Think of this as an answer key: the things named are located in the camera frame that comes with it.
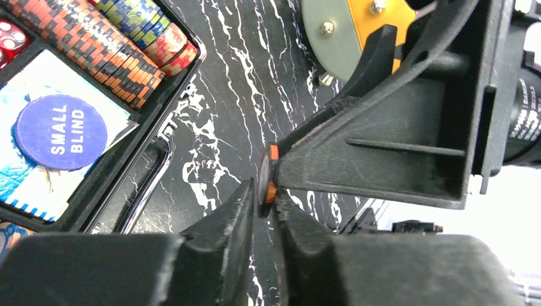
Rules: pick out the white poker chip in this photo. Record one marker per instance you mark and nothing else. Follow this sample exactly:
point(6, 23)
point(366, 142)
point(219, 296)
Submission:
point(265, 187)

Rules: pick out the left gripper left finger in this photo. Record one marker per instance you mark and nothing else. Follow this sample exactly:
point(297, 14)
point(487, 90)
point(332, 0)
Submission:
point(206, 264)

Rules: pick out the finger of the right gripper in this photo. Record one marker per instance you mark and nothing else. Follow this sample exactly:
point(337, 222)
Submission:
point(413, 137)
point(375, 64)

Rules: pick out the blue playing card deck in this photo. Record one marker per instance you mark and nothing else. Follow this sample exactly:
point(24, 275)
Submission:
point(26, 186)

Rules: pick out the purple green chip row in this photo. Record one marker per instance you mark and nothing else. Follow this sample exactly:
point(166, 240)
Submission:
point(145, 24)

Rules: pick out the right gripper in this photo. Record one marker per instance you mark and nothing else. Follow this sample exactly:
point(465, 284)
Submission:
point(513, 137)

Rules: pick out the blue blind button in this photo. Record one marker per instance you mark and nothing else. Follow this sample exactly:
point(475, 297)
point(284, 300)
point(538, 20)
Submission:
point(61, 132)

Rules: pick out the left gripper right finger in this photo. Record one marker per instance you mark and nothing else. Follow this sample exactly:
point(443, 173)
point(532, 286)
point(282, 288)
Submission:
point(319, 267)

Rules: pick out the brown chip row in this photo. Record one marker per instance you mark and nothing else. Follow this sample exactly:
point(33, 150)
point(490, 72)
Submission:
point(86, 37)

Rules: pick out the black poker chip case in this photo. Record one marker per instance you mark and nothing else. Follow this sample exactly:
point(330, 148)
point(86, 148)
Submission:
point(93, 196)

